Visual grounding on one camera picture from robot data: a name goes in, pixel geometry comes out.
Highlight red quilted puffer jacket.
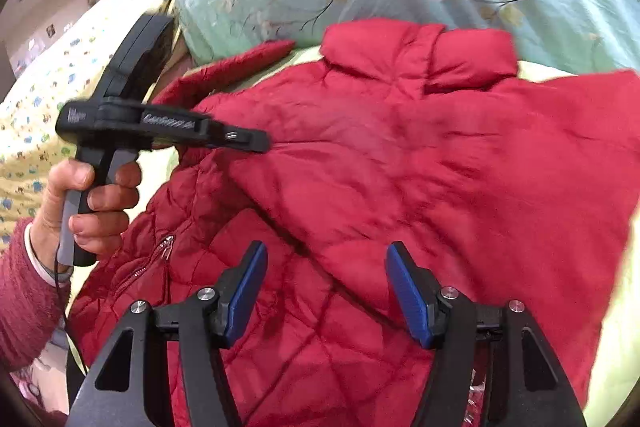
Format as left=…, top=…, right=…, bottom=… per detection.
left=67, top=17, right=640, bottom=427

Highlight maroon fleece sleeve forearm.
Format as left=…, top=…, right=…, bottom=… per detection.
left=1, top=219, right=73, bottom=372

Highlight person's left hand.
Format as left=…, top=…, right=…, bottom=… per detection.
left=29, top=159, right=142, bottom=271

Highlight yellow patterned blanket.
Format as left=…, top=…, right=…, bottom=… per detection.
left=0, top=0, right=170, bottom=251

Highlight light green bed sheet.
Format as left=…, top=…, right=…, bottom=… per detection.
left=164, top=45, right=640, bottom=427

